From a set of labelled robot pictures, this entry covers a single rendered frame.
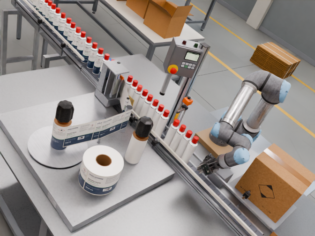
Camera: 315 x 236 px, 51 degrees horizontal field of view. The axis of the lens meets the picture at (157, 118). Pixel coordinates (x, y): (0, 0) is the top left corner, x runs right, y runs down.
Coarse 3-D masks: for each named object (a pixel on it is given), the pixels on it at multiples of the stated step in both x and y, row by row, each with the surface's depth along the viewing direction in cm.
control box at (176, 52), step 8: (176, 40) 182; (176, 48) 179; (184, 48) 180; (192, 48) 181; (168, 56) 188; (176, 56) 183; (184, 56) 183; (200, 56) 184; (168, 64) 186; (176, 64) 186; (168, 72) 189; (184, 72) 190; (192, 72) 191
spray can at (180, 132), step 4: (180, 128) 191; (184, 128) 190; (176, 132) 193; (180, 132) 192; (184, 132) 193; (176, 136) 193; (180, 136) 192; (172, 140) 197; (176, 140) 195; (180, 140) 195; (172, 144) 197; (176, 144) 196; (172, 148) 199; (176, 148) 199
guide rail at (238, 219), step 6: (150, 132) 207; (162, 144) 202; (168, 150) 199; (174, 156) 196; (180, 162) 194; (186, 168) 192; (192, 174) 189; (198, 180) 187; (204, 186) 185; (210, 192) 183; (216, 198) 181; (222, 204) 178; (228, 210) 176; (234, 216) 174; (240, 222) 172; (246, 228) 171; (252, 234) 169
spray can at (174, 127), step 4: (176, 120) 193; (172, 124) 195; (176, 124) 192; (172, 128) 194; (176, 128) 194; (168, 132) 197; (172, 132) 195; (168, 136) 198; (172, 136) 197; (164, 140) 202; (168, 140) 199; (168, 144) 201
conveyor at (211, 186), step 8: (136, 120) 214; (152, 136) 207; (160, 144) 204; (168, 152) 200; (176, 160) 197; (184, 168) 194; (192, 168) 196; (192, 176) 191; (200, 176) 193; (200, 184) 188; (208, 184) 190; (208, 192) 185; (216, 192) 187; (216, 200) 183; (224, 200) 184; (224, 208) 180; (232, 208) 182; (232, 216) 177; (240, 216) 179; (248, 224) 177; (256, 232) 174
